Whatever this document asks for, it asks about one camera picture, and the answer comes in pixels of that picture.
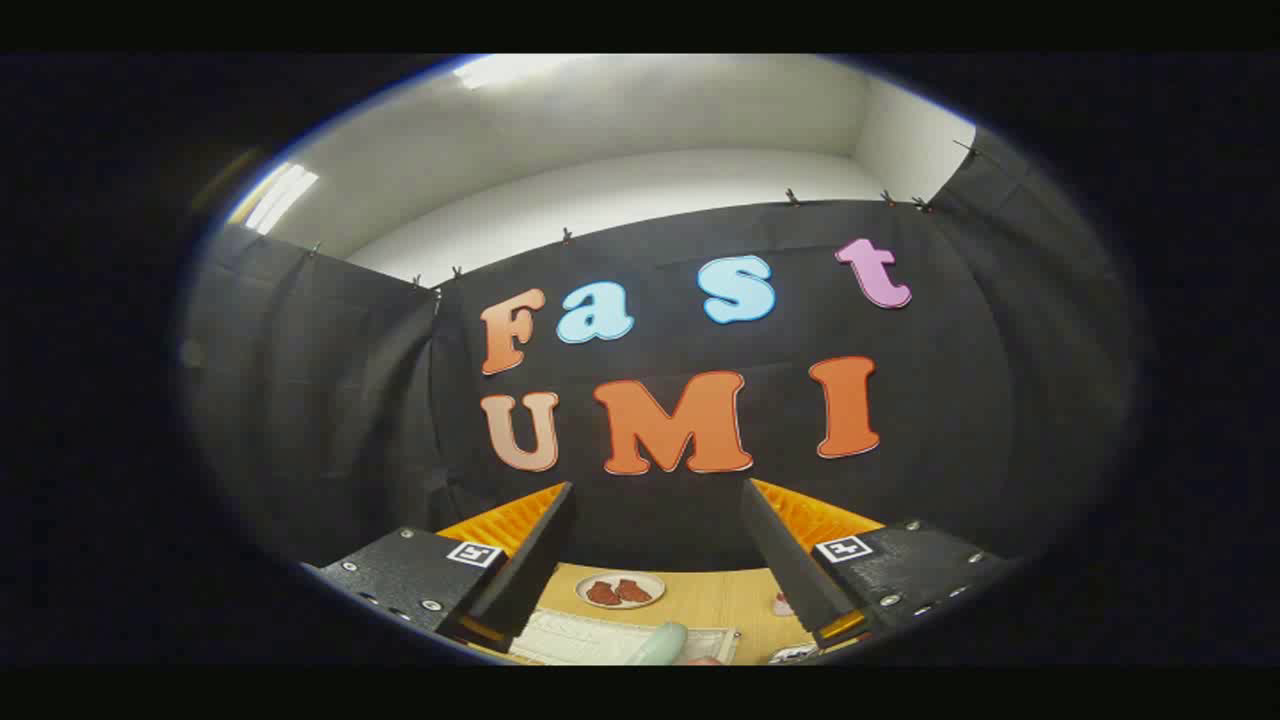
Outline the beige plate with meat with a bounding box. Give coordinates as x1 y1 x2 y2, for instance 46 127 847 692
575 571 666 610

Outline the white wire dish rack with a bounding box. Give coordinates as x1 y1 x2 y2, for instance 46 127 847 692
510 608 741 666

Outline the mint green plate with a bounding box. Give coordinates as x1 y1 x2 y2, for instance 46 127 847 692
625 621 689 666

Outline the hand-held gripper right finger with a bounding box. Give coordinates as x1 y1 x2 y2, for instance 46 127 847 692
740 477 1023 653

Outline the long ceiling light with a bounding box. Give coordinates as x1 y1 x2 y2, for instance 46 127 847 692
228 162 319 236

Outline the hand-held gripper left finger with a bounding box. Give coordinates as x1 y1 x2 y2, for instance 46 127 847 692
305 481 578 657

